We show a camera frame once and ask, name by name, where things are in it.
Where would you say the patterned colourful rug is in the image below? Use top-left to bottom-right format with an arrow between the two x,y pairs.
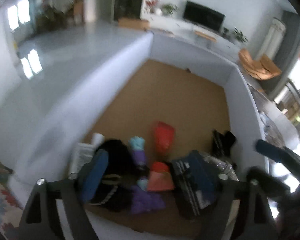
0,162 -> 23,239

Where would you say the black printed box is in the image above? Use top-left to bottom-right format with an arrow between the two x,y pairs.
169,150 -> 232,219

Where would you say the white paper booklet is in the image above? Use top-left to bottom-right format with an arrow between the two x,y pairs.
68,133 -> 105,177

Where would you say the orange lounge chair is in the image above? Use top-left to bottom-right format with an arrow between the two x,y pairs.
238,49 -> 282,80

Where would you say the purple and teal toy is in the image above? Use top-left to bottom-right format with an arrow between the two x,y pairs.
129,136 -> 166,215

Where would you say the red plastic bag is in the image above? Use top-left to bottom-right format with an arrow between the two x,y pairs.
154,121 -> 175,156

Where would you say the white cardboard storage box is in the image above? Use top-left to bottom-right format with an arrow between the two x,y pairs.
7,31 -> 269,240

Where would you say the small wooden bench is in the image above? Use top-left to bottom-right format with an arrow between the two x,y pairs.
194,31 -> 217,48

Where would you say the black television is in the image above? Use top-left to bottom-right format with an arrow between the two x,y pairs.
183,1 -> 225,33

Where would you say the white tv cabinet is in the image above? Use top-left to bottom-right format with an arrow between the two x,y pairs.
141,14 -> 240,55

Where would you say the potted green plant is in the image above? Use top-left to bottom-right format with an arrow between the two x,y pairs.
161,3 -> 178,16

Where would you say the red flower vase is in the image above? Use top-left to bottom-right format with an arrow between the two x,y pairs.
145,0 -> 159,14

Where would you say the brown cardboard box on floor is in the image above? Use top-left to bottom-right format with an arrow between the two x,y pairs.
118,17 -> 150,31

